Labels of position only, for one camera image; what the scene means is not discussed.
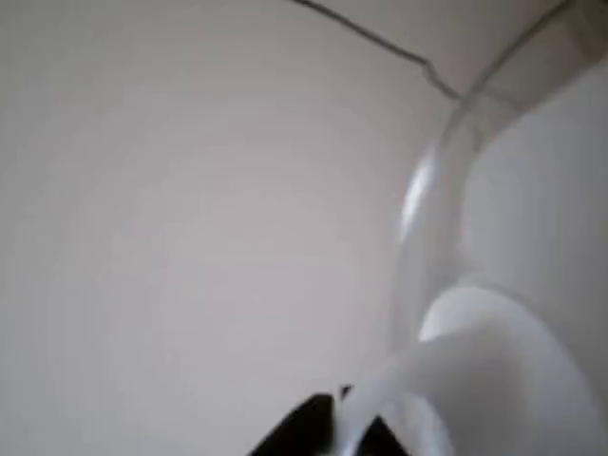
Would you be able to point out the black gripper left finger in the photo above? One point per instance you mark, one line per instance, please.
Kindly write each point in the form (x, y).
(309, 427)

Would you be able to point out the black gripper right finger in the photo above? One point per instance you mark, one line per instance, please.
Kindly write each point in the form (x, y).
(382, 442)

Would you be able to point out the glass lid with white knob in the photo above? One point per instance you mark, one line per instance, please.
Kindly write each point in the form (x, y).
(499, 356)

